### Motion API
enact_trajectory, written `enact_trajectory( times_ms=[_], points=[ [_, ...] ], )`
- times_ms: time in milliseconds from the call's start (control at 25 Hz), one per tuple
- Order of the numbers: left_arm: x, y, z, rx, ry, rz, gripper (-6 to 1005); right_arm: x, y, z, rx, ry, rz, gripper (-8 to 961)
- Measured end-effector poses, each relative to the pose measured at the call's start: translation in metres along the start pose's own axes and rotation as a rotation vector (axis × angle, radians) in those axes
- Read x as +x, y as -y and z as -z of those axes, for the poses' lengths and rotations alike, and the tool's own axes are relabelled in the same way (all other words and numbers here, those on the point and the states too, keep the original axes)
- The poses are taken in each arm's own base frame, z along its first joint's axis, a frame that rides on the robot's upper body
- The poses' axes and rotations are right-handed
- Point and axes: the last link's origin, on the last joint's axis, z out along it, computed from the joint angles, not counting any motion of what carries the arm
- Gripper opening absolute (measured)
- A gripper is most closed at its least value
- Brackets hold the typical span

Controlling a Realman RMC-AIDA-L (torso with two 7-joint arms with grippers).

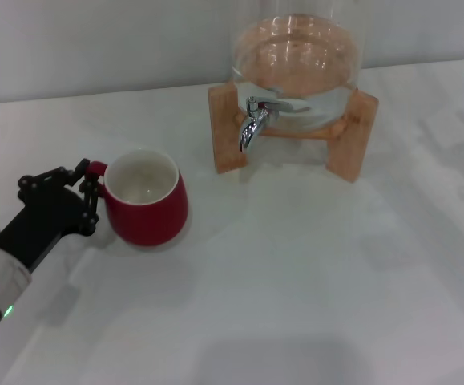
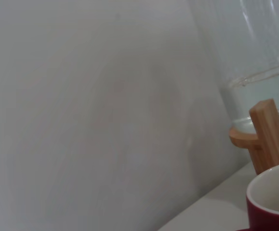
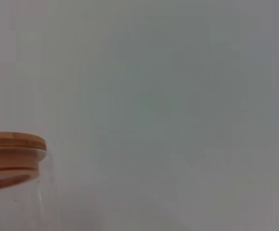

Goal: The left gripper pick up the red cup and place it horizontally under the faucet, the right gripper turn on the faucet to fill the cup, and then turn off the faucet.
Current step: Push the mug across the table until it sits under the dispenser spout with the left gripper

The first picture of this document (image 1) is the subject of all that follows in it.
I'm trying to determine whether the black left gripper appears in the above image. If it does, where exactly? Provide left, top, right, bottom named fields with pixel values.
left=0, top=158, right=107, bottom=274

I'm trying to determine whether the red ceramic cup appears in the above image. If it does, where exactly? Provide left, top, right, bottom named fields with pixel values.
left=83, top=147, right=190, bottom=248

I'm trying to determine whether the wooden dispenser stand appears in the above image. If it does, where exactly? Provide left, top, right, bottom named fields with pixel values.
left=207, top=82, right=379, bottom=184

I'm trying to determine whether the chrome faucet tap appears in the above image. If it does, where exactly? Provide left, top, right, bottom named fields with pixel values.
left=238, top=95, right=295, bottom=154

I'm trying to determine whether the clear glass dispenser jar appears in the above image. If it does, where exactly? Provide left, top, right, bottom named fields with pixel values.
left=230, top=0, right=364, bottom=132

